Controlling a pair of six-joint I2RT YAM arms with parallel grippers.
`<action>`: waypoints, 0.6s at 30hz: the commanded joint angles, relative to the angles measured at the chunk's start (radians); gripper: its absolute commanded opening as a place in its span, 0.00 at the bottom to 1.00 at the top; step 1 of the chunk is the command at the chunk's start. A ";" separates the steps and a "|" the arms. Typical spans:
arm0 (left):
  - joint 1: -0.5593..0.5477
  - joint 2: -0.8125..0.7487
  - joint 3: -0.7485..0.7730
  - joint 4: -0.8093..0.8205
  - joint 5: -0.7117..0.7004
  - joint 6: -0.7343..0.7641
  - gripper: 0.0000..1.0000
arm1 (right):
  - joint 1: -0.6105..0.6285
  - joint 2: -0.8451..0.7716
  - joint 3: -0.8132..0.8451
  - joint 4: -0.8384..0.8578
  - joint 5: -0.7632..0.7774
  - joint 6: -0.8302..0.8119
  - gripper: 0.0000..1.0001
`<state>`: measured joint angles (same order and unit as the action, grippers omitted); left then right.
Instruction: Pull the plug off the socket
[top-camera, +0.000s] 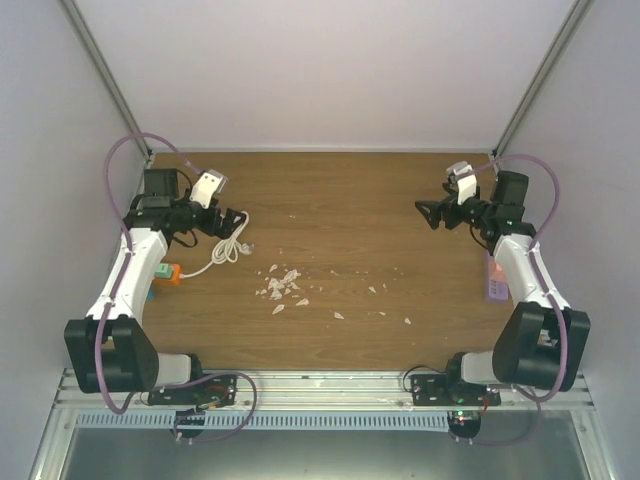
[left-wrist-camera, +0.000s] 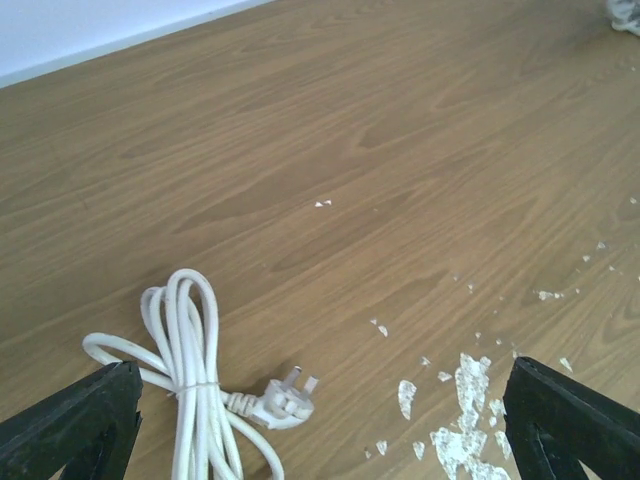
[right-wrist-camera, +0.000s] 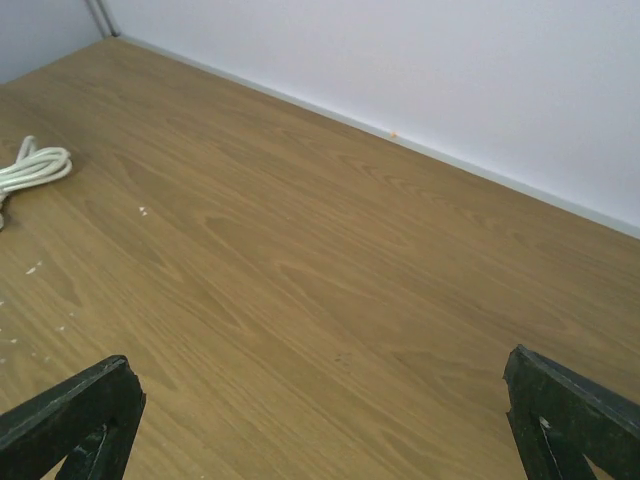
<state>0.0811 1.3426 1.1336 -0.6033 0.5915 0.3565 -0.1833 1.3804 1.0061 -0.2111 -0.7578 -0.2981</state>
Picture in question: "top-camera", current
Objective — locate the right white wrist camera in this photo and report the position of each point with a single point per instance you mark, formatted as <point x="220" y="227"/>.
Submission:
<point x="462" y="177"/>

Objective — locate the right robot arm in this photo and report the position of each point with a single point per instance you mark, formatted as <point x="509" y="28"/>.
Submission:
<point x="541" y="346"/>

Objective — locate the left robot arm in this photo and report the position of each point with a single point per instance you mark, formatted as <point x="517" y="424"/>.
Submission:
<point x="108" y="348"/>

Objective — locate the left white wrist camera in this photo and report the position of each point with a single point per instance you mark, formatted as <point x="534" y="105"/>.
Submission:
<point x="209" y="184"/>

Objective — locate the green usb charger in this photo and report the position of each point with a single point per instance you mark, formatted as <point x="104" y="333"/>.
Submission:
<point x="164" y="271"/>

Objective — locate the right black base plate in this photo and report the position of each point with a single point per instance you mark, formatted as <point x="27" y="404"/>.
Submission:
<point x="435" y="388"/>

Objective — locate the orange power strip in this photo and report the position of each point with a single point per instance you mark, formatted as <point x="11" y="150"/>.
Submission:
<point x="176" y="279"/>

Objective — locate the purple power strip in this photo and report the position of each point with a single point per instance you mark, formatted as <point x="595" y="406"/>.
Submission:
<point x="494" y="291"/>

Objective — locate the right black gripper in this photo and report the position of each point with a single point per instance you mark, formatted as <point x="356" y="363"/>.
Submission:
<point x="436" y="209"/>

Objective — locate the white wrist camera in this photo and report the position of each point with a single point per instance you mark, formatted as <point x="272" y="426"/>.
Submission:
<point x="462" y="177"/>
<point x="209" y="184"/>

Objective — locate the grey slotted cable duct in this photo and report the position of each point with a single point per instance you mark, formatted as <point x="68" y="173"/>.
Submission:
<point x="269" y="420"/>

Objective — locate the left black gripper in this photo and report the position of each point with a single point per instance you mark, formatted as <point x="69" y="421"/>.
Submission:
<point x="225" y="230"/>

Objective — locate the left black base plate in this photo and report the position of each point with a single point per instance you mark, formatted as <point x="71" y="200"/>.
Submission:
<point x="214" y="393"/>

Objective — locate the pink white charger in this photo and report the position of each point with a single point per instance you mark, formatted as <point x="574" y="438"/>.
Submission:
<point x="495" y="272"/>

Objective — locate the aluminium rail frame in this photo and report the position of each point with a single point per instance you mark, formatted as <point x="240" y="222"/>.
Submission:
<point x="323" y="391"/>

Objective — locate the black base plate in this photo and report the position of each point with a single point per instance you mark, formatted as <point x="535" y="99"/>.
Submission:
<point x="435" y="388"/>
<point x="214" y="393"/>

